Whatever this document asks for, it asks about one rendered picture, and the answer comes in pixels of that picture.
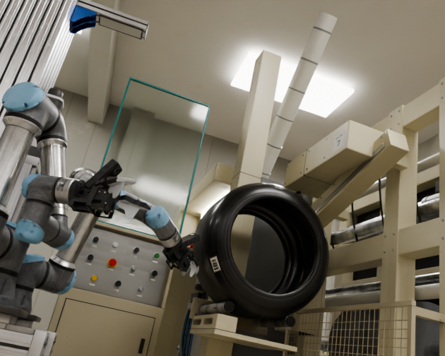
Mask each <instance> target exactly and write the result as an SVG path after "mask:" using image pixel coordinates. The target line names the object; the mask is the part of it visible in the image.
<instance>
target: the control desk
mask: <svg viewBox="0 0 445 356"><path fill-rule="evenodd" d="M163 249H164V246H163V245H162V244H161V242H160V240H159V239H158V238H157V237H154V236H150V235H146V234H143V233H140V232H135V231H132V230H128V229H124V228H121V227H117V226H113V225H109V224H106V223H103V222H98V221H97V222H96V223H95V225H94V227H93V229H92V231H91V233H90V235H89V236H88V238H87V240H86V242H85V244H84V246H83V248H82V249H81V252H80V254H79V255H78V258H77V259H76V261H75V266H76V269H75V272H76V281H75V283H74V284H73V287H72V288H71V289H70V290H69V291H68V292H66V293H64V294H62V295H58V297H57V301H56V304H55V307H54V311H53V313H52V317H51V319H50V322H49V325H48V328H47V331H50V332H54V333H58V334H57V339H56V343H55V344H54V347H53V351H52V354H51V356H153V355H154V352H155V346H156V343H157V339H158V334H159V330H160V324H161V321H162V315H163V312H164V308H165V303H166V300H167V294H168V291H169V288H170V282H171V279H172V273H173V270H174V268H173V269H172V270H171V269H170V267H169V266H168V265H167V263H166V260H167V258H166V257H165V255H164V254H163V252H162V251H163Z"/></svg>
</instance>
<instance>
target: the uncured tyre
mask: <svg viewBox="0 0 445 356"><path fill-rule="evenodd" d="M238 215H252V216H254V217H257V218H260V219H262V220H263V221H265V222H266V223H268V224H269V225H270V226H271V227H272V228H273V229H274V231H275V232H276V234H277V235H278V236H279V238H280V241H281V243H282V246H283V250H284V255H285V265H284V270H283V274H282V276H281V279H280V280H279V282H278V284H277V285H276V286H275V287H274V288H273V289H272V290H271V291H270V292H269V293H267V292H264V291H262V290H260V289H258V288H256V287H254V286H253V285H252V284H251V283H249V282H248V281H247V280H246V279H245V278H244V276H243V275H242V274H241V273H240V272H239V269H238V268H237V266H236V264H235V261H234V259H233V256H232V251H231V244H230V238H231V231H232V226H233V224H234V222H235V219H236V217H237V216H238ZM195 233H196V234H198V235H199V239H200V240H199V241H197V242H195V243H193V250H192V251H193V252H194V253H195V254H196V255H197V257H198V259H199V269H198V273H197V274H196V275H197V278H198V281H199V282H200V284H201V286H202V288H203V289H204V291H205V292H206V294H207V295H208V296H209V297H210V298H211V299H212V300H213V301H214V302H215V303H218V302H226V301H231V302H233V303H234V305H235V308H234V310H233V311H232V312H229V313H231V314H233V315H235V316H238V317H242V318H245V319H264V318H259V317H260V316H270V318H269V319H274V318H280V317H284V316H289V315H291V314H294V313H295V312H298V311H299V310H300V309H302V308H303V307H305V306H306V305H307V304H309V303H310V302H311V301H312V300H313V299H314V298H315V296H316V295H317V293H318V292H319V290H320V289H321V286H322V285H323V283H324V281H325V278H326V274H327V270H328V261H329V251H328V241H327V237H326V233H325V230H324V227H323V225H322V224H321V221H320V220H319V217H318V215H317V214H316V213H315V211H314V210H313V208H312V207H311V206H310V205H309V204H308V203H307V202H306V201H305V200H304V199H303V198H302V197H301V196H299V195H298V194H296V193H295V192H293V191H291V190H290V189H288V188H285V187H283V186H280V185H277V184H272V183H252V184H245V185H243V186H239V187H237V188H236V189H233V190H231V191H230V192H229V193H227V194H226V195H224V196H223V197H222V198H221V199H220V200H219V201H217V202H216V203H214V204H213V205H212V206H211V207H210V208H209V209H208V210H207V211H206V212H205V214H204V215H203V217H202V218H201V220H200V222H199V224H198V226H197V228H196V232H195ZM214 256H216V257H217V260H218V263H219V266H220V271H217V272H214V271H213V267H212V265H211V262H210V258H212V257H214Z"/></svg>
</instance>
